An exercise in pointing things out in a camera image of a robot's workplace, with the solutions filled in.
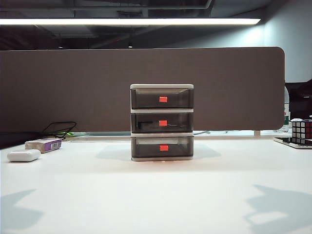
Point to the grey translucent drawer, empty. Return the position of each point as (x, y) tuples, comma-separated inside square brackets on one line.
[(143, 100)]

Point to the grey translucent drawer with papers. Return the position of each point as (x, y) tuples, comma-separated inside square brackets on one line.
[(143, 149)]

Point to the brown desk partition panel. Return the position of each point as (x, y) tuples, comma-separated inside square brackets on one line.
[(73, 97)]

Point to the ceiling light strip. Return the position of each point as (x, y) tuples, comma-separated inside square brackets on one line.
[(122, 21)]

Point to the white partition foot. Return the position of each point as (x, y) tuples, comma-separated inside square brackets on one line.
[(257, 133)]

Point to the white and purple box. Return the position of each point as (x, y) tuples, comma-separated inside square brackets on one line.
[(46, 145)]

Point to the white earbuds case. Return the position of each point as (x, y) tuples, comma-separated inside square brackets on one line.
[(23, 156)]

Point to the black monitor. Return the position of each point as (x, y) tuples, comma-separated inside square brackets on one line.
[(299, 100)]

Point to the white flat tray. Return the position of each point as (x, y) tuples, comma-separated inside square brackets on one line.
[(299, 145)]

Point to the black Rubik's cube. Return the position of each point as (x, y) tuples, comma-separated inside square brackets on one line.
[(302, 129)]

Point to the white three-drawer cabinet frame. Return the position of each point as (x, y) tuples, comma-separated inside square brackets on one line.
[(161, 86)]

